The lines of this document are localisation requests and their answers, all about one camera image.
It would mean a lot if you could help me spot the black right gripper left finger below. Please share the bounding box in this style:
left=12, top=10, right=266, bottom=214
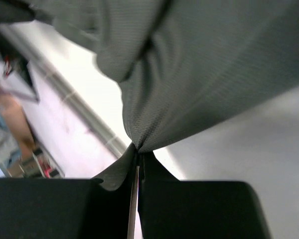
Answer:
left=0, top=145, right=137, bottom=239

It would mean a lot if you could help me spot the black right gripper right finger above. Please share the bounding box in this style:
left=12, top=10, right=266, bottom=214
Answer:
left=138, top=153, right=271, bottom=239

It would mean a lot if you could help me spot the dark grey t shirt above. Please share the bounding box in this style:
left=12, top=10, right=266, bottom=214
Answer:
left=0, top=0, right=299, bottom=154

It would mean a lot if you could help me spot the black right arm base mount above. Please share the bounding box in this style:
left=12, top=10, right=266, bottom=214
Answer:
left=0, top=33, right=40, bottom=103

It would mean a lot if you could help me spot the aluminium front table rail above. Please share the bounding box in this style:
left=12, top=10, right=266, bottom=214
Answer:
left=0, top=25, right=127, bottom=158

